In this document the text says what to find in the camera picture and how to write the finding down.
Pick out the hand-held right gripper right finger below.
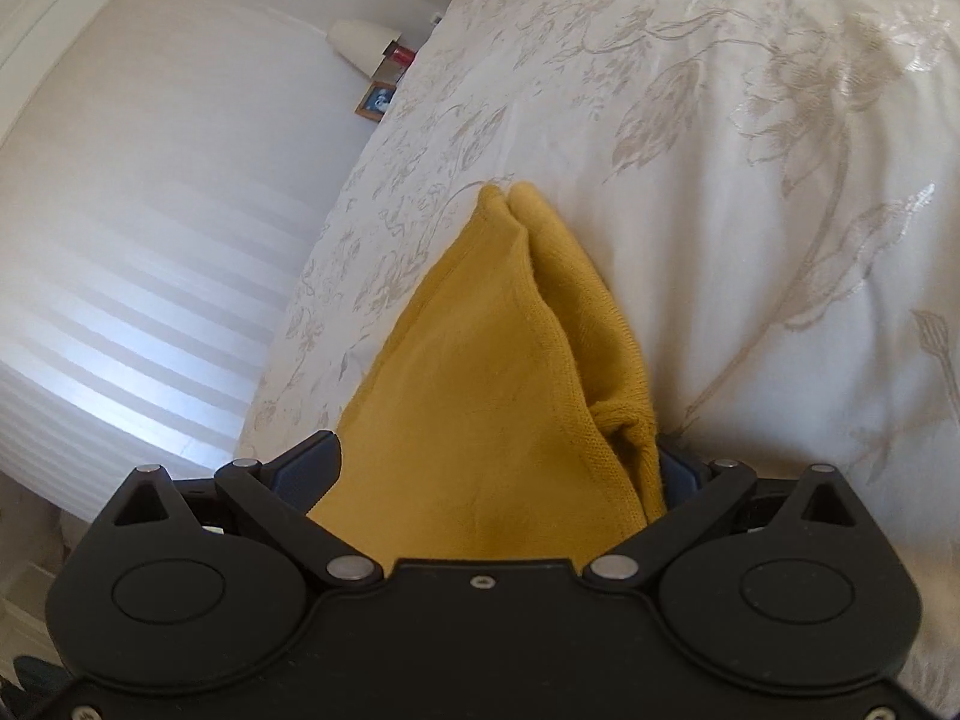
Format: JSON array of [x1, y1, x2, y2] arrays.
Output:
[[581, 441, 853, 590]]

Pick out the white vertical blinds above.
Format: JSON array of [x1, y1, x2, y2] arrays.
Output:
[[0, 0, 380, 515]]

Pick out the dark cloth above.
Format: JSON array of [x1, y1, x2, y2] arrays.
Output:
[[0, 655, 72, 720]]

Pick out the yellow knit sweater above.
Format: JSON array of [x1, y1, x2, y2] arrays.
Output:
[[306, 181, 670, 565]]

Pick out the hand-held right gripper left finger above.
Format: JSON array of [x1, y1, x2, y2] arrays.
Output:
[[112, 430, 380, 587]]

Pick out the white table lamp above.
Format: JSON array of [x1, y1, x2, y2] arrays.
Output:
[[328, 19, 400, 80]]

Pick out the cream floral bedspread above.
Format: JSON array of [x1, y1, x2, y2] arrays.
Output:
[[238, 0, 960, 620]]

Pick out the wooden picture frame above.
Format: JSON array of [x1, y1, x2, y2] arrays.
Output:
[[354, 80, 397, 123]]

